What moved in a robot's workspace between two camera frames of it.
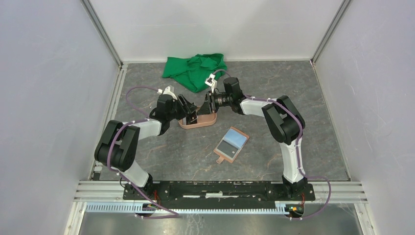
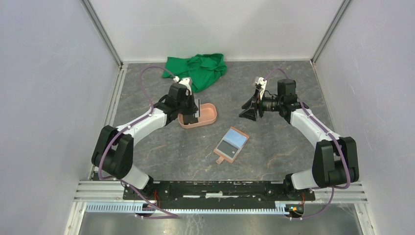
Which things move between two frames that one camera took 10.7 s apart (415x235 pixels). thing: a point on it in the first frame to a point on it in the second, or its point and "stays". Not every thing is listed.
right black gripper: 205,108 to 249,113
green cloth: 194,72 stays
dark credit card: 227,149 stays
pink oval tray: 202,120 stays
